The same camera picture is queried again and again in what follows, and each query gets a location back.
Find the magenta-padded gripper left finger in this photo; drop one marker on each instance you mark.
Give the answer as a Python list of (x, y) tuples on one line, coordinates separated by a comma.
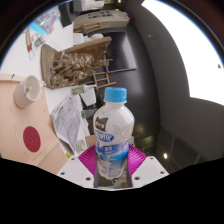
[(71, 170)]

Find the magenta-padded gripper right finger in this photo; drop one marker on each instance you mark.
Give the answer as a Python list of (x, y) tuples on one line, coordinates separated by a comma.
[(150, 170)]

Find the white blue-capped drink bottle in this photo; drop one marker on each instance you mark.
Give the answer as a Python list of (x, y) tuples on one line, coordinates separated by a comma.
[(113, 133)]

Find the small white bowl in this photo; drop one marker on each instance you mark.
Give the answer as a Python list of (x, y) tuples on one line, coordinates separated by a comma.
[(81, 145)]

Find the cardboard box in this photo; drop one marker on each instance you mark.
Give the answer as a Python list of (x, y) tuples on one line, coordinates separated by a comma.
[(90, 140)]

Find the newspaper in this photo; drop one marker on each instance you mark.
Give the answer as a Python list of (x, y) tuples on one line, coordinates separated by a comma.
[(68, 123)]

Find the flat round red coaster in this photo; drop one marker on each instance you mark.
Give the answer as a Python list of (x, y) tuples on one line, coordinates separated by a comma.
[(32, 139)]

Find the white chair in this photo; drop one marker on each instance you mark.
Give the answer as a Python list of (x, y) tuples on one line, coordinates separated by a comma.
[(88, 98)]

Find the green-labelled spray bottle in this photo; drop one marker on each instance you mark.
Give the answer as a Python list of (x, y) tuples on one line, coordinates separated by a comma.
[(81, 90)]

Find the white cup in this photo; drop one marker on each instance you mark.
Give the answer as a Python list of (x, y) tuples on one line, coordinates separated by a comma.
[(26, 91)]

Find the wooden easel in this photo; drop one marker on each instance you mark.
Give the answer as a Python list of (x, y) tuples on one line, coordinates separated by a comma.
[(101, 79)]

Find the brown carved sculpture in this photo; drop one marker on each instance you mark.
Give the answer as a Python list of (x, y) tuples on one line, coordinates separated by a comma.
[(73, 66)]

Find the ceiling light panel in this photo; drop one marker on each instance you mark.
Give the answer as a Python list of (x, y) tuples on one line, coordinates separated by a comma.
[(193, 50)]

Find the small jar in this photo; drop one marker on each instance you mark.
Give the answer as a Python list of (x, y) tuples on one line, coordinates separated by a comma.
[(40, 40)]

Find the colourful printed sheet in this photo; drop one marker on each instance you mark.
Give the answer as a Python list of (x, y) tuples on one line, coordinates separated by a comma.
[(45, 20)]

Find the white cabinet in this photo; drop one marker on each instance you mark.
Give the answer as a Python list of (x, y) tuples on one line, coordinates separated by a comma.
[(100, 20)]

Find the black box stack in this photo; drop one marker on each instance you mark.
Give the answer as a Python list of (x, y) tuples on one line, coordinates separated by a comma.
[(66, 15)]

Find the black wall television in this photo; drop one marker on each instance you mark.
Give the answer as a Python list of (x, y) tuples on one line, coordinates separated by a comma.
[(121, 53)]

